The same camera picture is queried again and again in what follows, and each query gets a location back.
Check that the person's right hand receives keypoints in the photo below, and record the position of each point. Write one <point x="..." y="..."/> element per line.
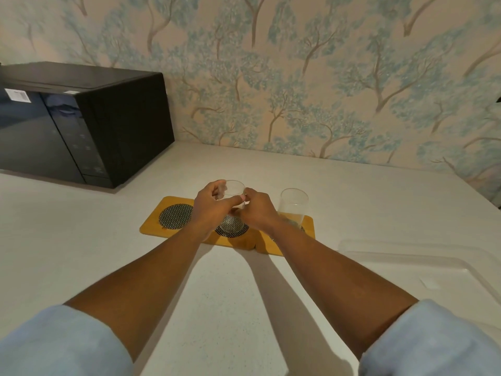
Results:
<point x="260" y="215"/>

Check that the person's left hand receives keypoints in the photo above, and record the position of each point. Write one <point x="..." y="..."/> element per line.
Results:
<point x="209" y="215"/>

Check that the person's right thumb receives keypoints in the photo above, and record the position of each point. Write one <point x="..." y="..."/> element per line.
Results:
<point x="243" y="205"/>

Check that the person's left thumb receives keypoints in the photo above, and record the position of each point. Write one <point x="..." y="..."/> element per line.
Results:
<point x="231" y="201"/>

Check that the short clear drinking glass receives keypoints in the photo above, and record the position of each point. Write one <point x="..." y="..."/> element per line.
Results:
<point x="234" y="188"/>

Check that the person's right forearm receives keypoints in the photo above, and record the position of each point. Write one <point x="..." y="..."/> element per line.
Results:
<point x="336" y="285"/>

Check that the person's left forearm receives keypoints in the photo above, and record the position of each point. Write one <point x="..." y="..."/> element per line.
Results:
<point x="145" y="285"/>

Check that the round black mesh coaster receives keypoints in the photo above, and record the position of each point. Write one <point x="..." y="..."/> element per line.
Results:
<point x="231" y="227"/>
<point x="175" y="216"/>

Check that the tall clear drinking glass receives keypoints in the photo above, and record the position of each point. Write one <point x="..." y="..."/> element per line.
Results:
<point x="294" y="203"/>

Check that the short yellow wooden coaster tray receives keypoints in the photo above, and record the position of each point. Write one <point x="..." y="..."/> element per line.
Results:
<point x="274" y="246"/>

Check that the long yellow wooden coaster tray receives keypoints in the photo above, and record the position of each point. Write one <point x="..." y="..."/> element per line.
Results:
<point x="152" y="225"/>

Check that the black microwave oven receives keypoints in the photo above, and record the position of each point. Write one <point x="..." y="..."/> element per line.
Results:
<point x="117" y="125"/>

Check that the white plastic drain tray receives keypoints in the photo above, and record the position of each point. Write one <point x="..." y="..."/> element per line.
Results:
<point x="411" y="266"/>

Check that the light blue left sleeve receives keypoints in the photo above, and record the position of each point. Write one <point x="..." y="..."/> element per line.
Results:
<point x="58" y="344"/>

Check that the light blue sleeve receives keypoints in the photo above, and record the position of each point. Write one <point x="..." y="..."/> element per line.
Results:
<point x="434" y="342"/>
<point x="58" y="344"/>

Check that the light blue right sleeve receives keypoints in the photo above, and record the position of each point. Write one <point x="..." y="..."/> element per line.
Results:
<point x="434" y="342"/>

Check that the white barcode sticker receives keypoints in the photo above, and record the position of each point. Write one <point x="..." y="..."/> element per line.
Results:
<point x="17" y="95"/>

